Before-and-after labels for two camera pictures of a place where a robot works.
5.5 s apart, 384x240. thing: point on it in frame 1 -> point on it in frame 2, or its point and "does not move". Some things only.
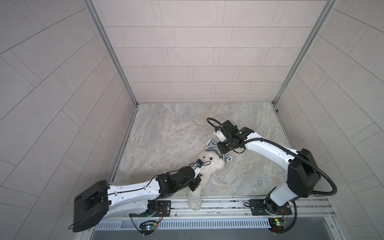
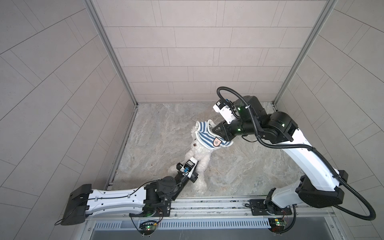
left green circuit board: (147, 227) does not move
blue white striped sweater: (212, 146) -> (205, 138)
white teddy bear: (211, 162) -> (201, 154)
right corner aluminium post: (329, 6) does not move
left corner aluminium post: (91, 6) does not move
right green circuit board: (277, 225) does not move
